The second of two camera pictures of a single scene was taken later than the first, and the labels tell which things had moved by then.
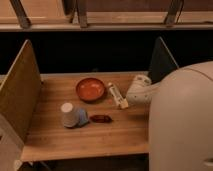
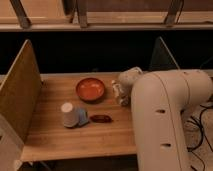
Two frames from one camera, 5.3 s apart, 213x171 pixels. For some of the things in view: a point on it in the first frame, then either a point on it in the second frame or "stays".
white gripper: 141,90 → 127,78
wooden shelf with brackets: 105,15 stays
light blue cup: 83,117 stays
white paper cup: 70,117 stays
